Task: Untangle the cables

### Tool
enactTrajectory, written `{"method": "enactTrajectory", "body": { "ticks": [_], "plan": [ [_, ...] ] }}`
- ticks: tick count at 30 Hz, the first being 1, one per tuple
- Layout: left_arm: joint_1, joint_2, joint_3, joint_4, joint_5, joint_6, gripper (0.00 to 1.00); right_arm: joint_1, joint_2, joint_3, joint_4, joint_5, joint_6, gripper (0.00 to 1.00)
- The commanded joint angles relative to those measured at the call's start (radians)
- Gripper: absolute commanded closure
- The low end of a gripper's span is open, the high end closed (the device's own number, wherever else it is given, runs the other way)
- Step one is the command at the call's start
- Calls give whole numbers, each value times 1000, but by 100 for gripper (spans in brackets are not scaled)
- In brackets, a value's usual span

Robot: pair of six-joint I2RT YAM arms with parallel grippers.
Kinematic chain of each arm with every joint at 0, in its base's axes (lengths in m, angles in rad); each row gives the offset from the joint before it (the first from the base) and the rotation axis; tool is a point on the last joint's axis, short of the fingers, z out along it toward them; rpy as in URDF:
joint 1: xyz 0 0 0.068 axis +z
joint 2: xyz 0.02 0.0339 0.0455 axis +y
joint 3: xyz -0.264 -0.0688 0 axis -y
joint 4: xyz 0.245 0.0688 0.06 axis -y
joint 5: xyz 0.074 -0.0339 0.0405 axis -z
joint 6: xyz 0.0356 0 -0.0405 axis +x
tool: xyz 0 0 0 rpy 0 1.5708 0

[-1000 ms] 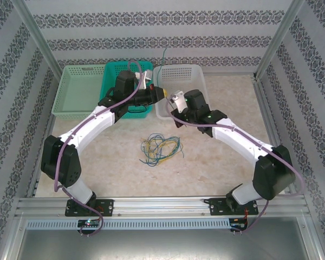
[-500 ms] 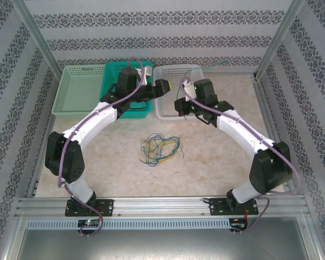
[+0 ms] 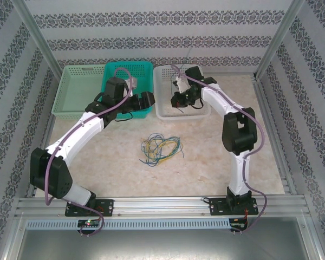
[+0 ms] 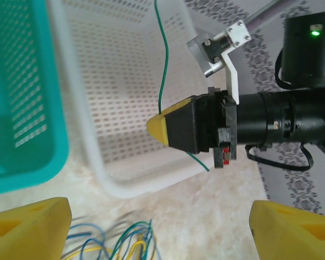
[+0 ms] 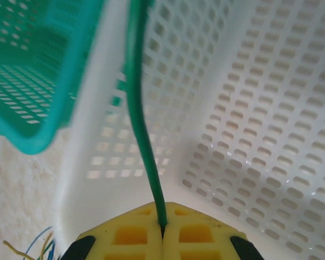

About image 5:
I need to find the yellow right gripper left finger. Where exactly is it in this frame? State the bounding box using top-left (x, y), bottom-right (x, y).
top-left (61, 201), bottom-right (164, 260)

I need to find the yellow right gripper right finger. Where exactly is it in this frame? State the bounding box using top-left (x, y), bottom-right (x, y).
top-left (163, 201), bottom-right (265, 260)

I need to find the blue cable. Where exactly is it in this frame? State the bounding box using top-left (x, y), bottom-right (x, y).
top-left (26, 226), bottom-right (55, 260)

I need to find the yellow cable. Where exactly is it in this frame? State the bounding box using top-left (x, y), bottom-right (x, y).
top-left (2, 230), bottom-right (54, 260)

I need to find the white plastic basket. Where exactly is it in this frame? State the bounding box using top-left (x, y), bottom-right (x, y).
top-left (54, 0), bottom-right (325, 260)

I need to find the green cable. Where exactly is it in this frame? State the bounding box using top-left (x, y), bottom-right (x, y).
top-left (123, 0), bottom-right (169, 228)

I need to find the teal plastic basket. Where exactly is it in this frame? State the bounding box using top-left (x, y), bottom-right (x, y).
top-left (0, 0), bottom-right (128, 155)

